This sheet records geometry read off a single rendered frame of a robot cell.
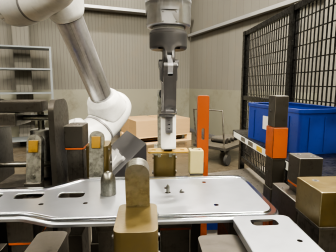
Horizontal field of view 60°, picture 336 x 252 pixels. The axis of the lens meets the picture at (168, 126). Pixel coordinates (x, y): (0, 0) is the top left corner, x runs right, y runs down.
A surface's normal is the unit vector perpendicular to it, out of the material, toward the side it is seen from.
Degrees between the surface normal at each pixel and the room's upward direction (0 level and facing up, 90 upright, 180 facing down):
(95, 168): 78
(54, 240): 0
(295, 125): 90
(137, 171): 102
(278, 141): 90
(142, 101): 90
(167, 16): 90
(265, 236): 0
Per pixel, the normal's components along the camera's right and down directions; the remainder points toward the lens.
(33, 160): 0.06, -0.07
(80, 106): 0.39, 0.14
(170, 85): 0.06, 0.30
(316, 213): -1.00, 0.01
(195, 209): 0.00, -0.99
